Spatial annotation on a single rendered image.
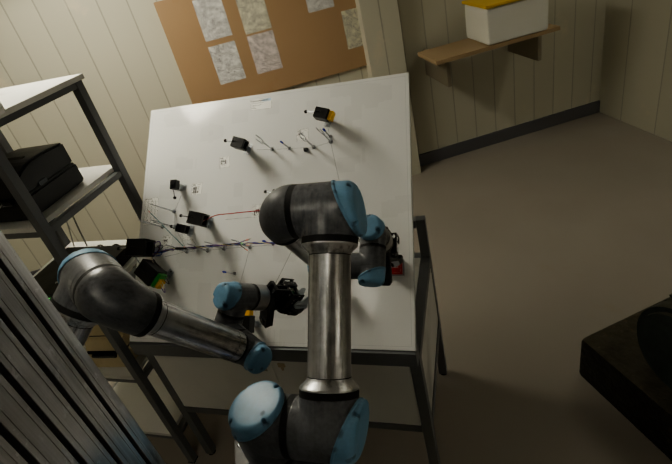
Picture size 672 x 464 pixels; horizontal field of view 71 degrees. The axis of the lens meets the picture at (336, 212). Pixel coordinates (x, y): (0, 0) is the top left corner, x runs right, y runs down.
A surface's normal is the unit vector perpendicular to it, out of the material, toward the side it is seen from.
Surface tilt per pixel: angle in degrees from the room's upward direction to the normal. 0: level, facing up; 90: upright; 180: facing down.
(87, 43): 90
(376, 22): 90
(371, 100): 45
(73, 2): 90
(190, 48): 90
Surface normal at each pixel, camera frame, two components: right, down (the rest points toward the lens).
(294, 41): 0.22, 0.47
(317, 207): -0.32, -0.18
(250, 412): -0.33, -0.82
